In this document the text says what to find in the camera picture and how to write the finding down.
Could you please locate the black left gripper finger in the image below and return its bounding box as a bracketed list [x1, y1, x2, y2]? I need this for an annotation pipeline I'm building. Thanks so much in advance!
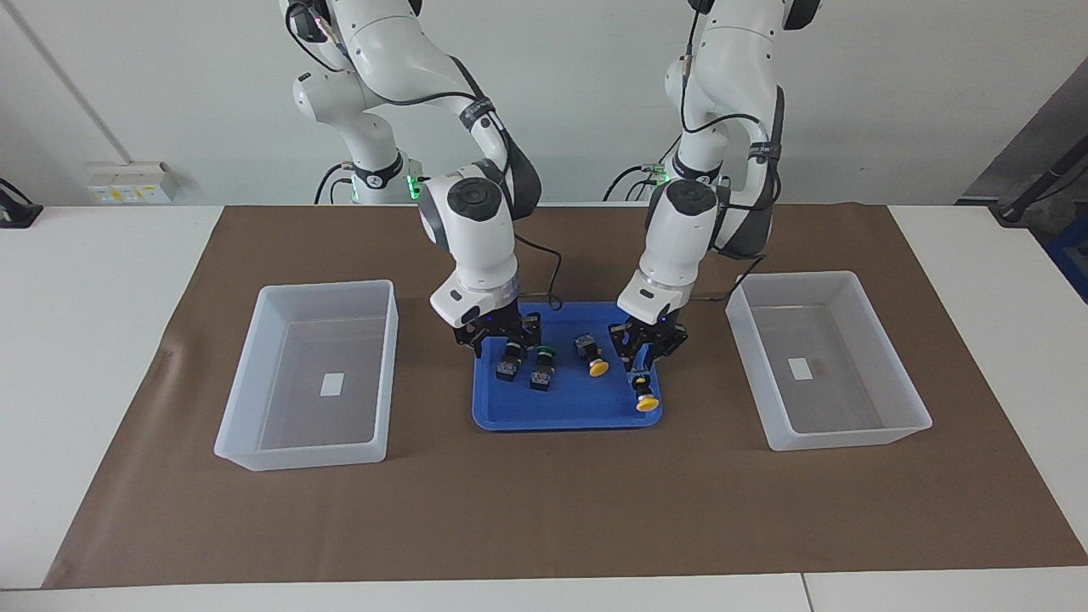
[607, 323, 637, 372]
[648, 327, 689, 368]

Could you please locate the yellow push button switch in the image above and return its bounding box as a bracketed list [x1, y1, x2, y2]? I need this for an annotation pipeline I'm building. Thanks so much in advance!
[574, 334, 611, 378]
[630, 372, 663, 414]

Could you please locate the blue plastic tray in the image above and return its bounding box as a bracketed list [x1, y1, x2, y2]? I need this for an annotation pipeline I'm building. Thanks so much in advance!
[472, 302, 664, 433]

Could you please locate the translucent white plastic box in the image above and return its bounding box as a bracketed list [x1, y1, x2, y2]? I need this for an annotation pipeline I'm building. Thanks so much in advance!
[212, 279, 400, 473]
[725, 270, 933, 452]

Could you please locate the brown paper table mat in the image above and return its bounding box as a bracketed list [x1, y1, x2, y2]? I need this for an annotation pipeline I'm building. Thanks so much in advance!
[42, 202, 1088, 589]

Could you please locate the black stand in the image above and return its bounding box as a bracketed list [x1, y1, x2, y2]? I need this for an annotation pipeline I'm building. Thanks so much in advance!
[990, 140, 1088, 226]

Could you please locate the blue crate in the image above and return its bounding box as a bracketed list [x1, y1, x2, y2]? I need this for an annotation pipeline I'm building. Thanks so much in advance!
[1045, 212, 1088, 303]

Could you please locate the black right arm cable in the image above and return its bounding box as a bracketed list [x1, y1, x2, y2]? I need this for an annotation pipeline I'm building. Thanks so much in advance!
[287, 0, 564, 311]

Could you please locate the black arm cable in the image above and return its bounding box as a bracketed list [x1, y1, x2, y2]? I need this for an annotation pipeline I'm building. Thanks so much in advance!
[287, 0, 564, 311]
[680, 0, 787, 303]

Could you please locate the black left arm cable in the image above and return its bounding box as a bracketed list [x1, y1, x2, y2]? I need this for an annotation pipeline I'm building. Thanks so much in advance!
[680, 0, 787, 303]

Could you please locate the black base cable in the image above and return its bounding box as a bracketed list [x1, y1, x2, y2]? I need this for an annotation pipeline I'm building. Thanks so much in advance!
[603, 161, 672, 202]

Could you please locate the white wall socket box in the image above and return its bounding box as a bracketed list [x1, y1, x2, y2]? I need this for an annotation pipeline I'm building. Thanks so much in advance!
[88, 161, 181, 205]

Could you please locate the white wall cable duct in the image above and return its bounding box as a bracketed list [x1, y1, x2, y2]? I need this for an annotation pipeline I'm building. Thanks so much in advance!
[13, 0, 133, 167]

